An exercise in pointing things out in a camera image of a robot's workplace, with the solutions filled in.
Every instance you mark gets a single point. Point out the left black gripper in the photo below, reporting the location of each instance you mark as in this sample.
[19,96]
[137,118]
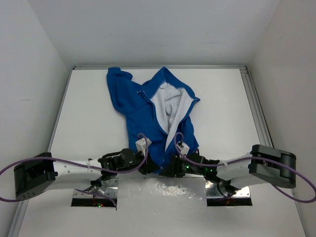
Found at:
[148,166]

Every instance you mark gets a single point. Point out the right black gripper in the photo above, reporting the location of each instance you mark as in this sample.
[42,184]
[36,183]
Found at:
[173,169]

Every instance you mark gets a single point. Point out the blue zip-up jacket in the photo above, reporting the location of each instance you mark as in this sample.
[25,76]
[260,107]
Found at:
[158,108]

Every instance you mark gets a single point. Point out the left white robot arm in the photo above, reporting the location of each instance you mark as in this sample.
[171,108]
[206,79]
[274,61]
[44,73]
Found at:
[35,176]

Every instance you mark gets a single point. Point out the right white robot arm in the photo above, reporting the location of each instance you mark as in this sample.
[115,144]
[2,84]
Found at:
[261,165]

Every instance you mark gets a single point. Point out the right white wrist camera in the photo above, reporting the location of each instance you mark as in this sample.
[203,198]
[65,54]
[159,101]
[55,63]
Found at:
[183,148]

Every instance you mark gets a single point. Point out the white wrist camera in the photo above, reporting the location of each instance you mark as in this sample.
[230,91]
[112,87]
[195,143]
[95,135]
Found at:
[142,144]
[183,148]

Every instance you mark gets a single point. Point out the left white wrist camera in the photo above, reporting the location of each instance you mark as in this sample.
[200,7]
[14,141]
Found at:
[142,144]

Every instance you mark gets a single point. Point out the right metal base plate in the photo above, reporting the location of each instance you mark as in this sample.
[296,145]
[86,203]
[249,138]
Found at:
[217,196]

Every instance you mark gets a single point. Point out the metal base plate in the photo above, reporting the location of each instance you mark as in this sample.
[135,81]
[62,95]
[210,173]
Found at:
[103,195]
[217,196]

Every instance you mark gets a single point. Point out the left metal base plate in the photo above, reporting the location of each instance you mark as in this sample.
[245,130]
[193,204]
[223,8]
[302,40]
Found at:
[103,195]

